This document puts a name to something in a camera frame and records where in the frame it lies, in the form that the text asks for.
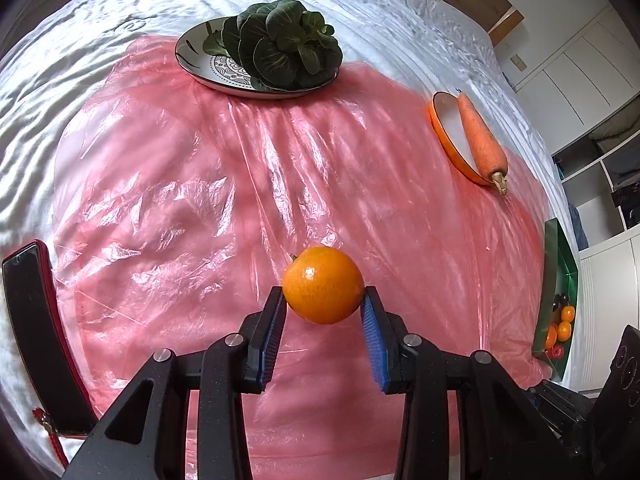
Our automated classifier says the patterned round plate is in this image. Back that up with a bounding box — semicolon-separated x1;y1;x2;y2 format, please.
174;16;338;100

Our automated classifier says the blue cloth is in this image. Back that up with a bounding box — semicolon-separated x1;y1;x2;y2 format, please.
567;202;590;252

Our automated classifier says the white wardrobe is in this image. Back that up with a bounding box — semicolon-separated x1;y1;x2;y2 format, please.
510;5;640;396

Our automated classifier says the dark green leafy vegetable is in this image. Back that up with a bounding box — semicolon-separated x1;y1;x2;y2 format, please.
202;0;344;92

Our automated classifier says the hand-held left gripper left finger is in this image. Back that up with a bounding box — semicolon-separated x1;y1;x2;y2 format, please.
62;286;288;480

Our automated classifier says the carrot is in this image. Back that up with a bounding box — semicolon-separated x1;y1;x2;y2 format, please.
457;92;510;196

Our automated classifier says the smartphone in red case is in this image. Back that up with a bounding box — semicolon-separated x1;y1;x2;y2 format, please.
1;241;98;437

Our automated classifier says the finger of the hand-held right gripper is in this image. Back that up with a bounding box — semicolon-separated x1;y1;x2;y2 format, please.
530;381;598;441

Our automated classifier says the pink plastic sheet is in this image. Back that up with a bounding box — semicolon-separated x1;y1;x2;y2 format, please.
50;35;556;463

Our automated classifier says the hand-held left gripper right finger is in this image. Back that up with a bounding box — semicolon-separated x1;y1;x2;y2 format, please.
361;286;568;480

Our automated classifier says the red phone charm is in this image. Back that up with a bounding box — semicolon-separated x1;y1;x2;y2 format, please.
32;407;68;466

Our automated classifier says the orange oval dish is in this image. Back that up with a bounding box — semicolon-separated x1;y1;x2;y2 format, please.
428;91;493;187

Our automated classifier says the green tray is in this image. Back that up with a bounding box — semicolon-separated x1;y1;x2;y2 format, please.
531;217;581;381

